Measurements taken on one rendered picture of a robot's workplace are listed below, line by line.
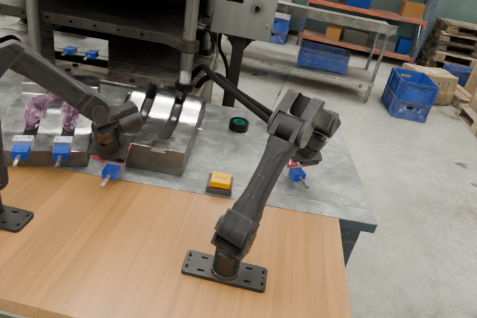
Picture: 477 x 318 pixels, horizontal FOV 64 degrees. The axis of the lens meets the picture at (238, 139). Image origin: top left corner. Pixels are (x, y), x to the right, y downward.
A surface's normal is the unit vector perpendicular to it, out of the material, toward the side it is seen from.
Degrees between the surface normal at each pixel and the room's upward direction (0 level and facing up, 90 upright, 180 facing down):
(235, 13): 90
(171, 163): 90
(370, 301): 0
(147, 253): 0
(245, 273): 0
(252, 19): 90
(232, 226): 51
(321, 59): 93
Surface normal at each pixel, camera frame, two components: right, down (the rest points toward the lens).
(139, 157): -0.07, 0.46
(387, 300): 0.16, -0.87
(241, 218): -0.32, -0.30
